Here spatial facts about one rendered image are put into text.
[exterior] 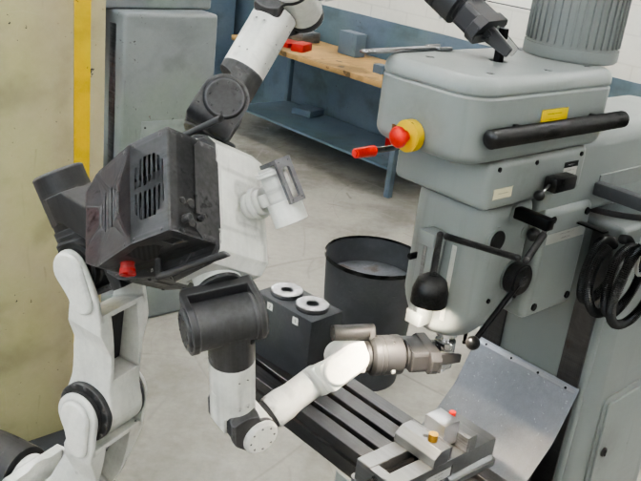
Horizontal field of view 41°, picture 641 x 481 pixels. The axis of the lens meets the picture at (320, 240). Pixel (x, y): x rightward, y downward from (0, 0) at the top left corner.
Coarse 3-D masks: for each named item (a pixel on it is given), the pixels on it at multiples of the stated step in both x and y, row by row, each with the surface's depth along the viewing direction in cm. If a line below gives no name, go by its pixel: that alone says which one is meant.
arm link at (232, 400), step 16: (224, 384) 160; (240, 384) 161; (208, 400) 171; (224, 400) 163; (240, 400) 163; (224, 416) 165; (240, 416) 165; (256, 416) 167; (224, 432) 168; (240, 432) 166; (256, 432) 168; (272, 432) 171; (240, 448) 169; (256, 448) 170
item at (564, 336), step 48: (624, 288) 202; (528, 336) 219; (576, 336) 207; (624, 336) 209; (576, 384) 210; (624, 384) 219; (576, 432) 214; (624, 432) 227; (528, 480) 227; (576, 480) 220; (624, 480) 239
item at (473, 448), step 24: (480, 432) 204; (384, 456) 190; (408, 456) 194; (456, 456) 193; (480, 456) 200; (360, 480) 189; (384, 480) 183; (408, 480) 183; (432, 480) 190; (456, 480) 194
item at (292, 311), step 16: (272, 288) 234; (288, 288) 236; (272, 304) 230; (288, 304) 228; (304, 304) 227; (320, 304) 228; (272, 320) 232; (288, 320) 227; (304, 320) 222; (320, 320) 223; (336, 320) 228; (272, 336) 233; (288, 336) 228; (304, 336) 224; (320, 336) 225; (256, 352) 240; (272, 352) 235; (288, 352) 230; (304, 352) 225; (320, 352) 228; (288, 368) 231
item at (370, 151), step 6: (354, 150) 163; (360, 150) 163; (366, 150) 164; (372, 150) 165; (378, 150) 167; (384, 150) 168; (390, 150) 169; (396, 150) 171; (354, 156) 163; (360, 156) 163; (366, 156) 164; (372, 156) 166
